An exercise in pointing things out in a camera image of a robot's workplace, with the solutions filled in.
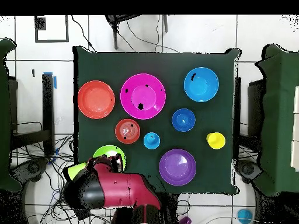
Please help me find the green bowl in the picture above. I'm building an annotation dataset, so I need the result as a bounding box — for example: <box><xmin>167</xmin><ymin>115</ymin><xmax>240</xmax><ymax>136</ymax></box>
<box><xmin>92</xmin><ymin>145</ymin><xmax>127</xmax><ymax>172</ymax></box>

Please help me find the light green cup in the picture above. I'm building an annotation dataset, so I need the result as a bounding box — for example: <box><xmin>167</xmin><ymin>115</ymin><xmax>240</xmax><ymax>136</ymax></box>
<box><xmin>67</xmin><ymin>162</ymin><xmax>88</xmax><ymax>181</ymax></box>

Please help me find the small orange bowl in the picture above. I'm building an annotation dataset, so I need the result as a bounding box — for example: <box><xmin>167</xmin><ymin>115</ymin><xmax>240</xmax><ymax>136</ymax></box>
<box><xmin>114</xmin><ymin>118</ymin><xmax>141</xmax><ymax>145</ymax></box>

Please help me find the black rectangular box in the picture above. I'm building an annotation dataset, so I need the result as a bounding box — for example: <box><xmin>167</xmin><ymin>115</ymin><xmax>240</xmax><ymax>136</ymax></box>
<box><xmin>74</xmin><ymin>206</ymin><xmax>91</xmax><ymax>221</ymax></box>

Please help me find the light blue cup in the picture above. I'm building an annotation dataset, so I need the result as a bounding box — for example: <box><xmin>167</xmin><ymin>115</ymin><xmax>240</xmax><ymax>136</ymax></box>
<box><xmin>142</xmin><ymin>132</ymin><xmax>161</xmax><ymax>150</ymax></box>

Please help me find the large orange bowl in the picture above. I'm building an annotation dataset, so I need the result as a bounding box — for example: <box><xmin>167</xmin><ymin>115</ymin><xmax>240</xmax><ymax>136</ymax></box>
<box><xmin>77</xmin><ymin>80</ymin><xmax>116</xmax><ymax>120</ymax></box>

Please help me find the purple bowl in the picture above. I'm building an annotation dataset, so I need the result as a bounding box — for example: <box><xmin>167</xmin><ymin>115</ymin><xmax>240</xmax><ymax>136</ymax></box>
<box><xmin>158</xmin><ymin>148</ymin><xmax>197</xmax><ymax>187</ymax></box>

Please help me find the large pink bowl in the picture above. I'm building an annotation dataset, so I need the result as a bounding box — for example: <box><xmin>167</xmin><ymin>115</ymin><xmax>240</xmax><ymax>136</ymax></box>
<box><xmin>120</xmin><ymin>73</ymin><xmax>167</xmax><ymax>120</ymax></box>

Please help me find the small dark blue bowl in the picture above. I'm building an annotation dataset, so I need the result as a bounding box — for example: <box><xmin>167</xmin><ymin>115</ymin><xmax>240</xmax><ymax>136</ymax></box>
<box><xmin>171</xmin><ymin>108</ymin><xmax>196</xmax><ymax>133</ymax></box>

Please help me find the blue tape strip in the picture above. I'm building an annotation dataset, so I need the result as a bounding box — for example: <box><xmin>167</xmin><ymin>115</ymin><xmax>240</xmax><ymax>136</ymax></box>
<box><xmin>43</xmin><ymin>71</ymin><xmax>57</xmax><ymax>89</ymax></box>

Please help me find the dark green table cloth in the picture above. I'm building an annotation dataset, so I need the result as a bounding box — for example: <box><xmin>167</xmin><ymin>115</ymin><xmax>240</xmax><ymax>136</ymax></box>
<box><xmin>72</xmin><ymin>45</ymin><xmax>241</xmax><ymax>196</ymax></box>

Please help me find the green cloth side table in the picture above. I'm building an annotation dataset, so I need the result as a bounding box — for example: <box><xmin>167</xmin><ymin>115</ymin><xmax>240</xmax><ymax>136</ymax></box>
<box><xmin>255</xmin><ymin>44</ymin><xmax>299</xmax><ymax>197</ymax></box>
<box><xmin>0</xmin><ymin>38</ymin><xmax>23</xmax><ymax>193</ymax></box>

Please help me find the yellow cup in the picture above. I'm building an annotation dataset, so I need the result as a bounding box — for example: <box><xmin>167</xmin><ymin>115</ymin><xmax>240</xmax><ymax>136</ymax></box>
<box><xmin>206</xmin><ymin>132</ymin><xmax>227</xmax><ymax>150</ymax></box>

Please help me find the large light blue bowl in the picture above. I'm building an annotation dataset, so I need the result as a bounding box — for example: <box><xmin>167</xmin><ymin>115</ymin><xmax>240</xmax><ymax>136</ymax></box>
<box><xmin>183</xmin><ymin>66</ymin><xmax>220</xmax><ymax>103</ymax></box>

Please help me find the light blue round object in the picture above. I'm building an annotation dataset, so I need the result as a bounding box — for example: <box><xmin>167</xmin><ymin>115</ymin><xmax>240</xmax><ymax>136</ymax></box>
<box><xmin>237</xmin><ymin>208</ymin><xmax>255</xmax><ymax>224</ymax></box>

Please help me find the tangled cable bundle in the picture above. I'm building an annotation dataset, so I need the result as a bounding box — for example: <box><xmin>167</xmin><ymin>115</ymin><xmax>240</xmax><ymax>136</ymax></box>
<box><xmin>10</xmin><ymin>134</ymin><xmax>124</xmax><ymax>224</ymax></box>

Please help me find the black metal frame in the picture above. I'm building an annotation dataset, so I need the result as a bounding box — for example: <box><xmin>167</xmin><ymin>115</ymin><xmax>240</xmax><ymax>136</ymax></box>
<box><xmin>10</xmin><ymin>73</ymin><xmax>56</xmax><ymax>157</ymax></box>

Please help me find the black cable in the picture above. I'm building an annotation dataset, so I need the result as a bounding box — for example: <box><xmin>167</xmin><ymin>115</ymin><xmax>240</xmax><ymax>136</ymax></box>
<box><xmin>70</xmin><ymin>15</ymin><xmax>98</xmax><ymax>53</ymax></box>

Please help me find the black camera tripod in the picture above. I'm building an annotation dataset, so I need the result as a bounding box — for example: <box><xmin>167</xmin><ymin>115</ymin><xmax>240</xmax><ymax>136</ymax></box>
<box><xmin>104</xmin><ymin>15</ymin><xmax>169</xmax><ymax>50</ymax></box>

